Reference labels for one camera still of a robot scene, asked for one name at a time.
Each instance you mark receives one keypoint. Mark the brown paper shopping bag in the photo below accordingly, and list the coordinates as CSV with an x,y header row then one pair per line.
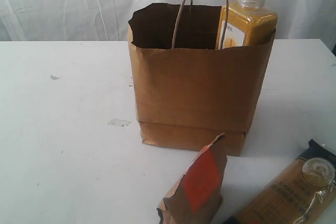
x,y
187,92

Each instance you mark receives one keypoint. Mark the brown pouch orange label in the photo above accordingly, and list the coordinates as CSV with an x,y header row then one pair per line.
x,y
196,196

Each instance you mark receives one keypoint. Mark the yellow grain bottle white cap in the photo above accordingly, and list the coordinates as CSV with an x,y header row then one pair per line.
x,y
245,23

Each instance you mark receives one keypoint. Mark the clear tape scrap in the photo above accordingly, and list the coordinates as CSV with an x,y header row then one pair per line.
x,y
119,122

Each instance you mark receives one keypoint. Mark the spaghetti packet gold seal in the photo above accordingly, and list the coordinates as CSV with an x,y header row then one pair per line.
x,y
299,194

